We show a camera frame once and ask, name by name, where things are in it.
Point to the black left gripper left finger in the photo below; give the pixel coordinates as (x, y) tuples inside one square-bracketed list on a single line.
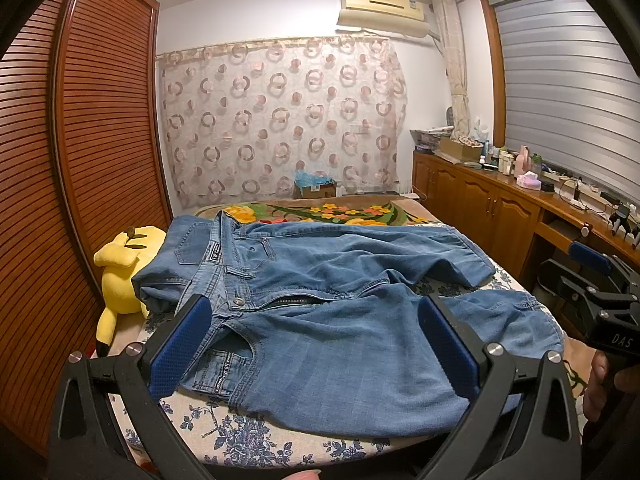
[(86, 441)]

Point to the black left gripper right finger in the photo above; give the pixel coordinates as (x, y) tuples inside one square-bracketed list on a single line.
[(521, 421)]

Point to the blue denim jeans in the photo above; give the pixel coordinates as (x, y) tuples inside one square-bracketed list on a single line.
[(315, 325)]

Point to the person right hand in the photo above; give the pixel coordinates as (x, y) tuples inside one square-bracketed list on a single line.
[(603, 381)]

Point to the wooden sideboard cabinet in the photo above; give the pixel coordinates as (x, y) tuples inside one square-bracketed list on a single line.
[(518, 228)]

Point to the blue floral white quilt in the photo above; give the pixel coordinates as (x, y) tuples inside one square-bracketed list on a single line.
[(216, 435)]

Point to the pink tissue pack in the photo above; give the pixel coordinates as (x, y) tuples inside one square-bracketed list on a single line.
[(529, 181)]

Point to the pink bottle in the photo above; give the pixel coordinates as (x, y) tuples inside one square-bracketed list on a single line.
[(522, 162)]

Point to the yellow plush toy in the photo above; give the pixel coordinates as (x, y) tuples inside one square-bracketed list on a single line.
[(120, 260)]

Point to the grey window roller blind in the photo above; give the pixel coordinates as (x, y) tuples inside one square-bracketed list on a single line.
[(572, 97)]

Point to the cardboard box on sideboard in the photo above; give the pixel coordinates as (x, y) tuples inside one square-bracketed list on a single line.
[(465, 151)]

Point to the stack of newspapers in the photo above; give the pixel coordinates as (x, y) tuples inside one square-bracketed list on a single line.
[(427, 141)]

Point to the colourful floral bed blanket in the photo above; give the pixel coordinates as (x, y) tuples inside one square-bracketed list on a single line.
[(360, 210)]

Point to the brown louvered wardrobe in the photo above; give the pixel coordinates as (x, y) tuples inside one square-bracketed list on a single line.
[(80, 162)]

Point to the cardboard box with blue bag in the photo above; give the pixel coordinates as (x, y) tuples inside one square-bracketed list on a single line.
[(308, 186)]

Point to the tied beige side curtain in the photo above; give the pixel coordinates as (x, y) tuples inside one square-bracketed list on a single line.
[(451, 36)]

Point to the circle patterned sheer curtain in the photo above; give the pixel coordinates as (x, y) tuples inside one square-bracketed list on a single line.
[(242, 121)]

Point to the beige wall air conditioner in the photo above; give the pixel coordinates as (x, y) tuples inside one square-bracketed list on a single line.
[(403, 17)]

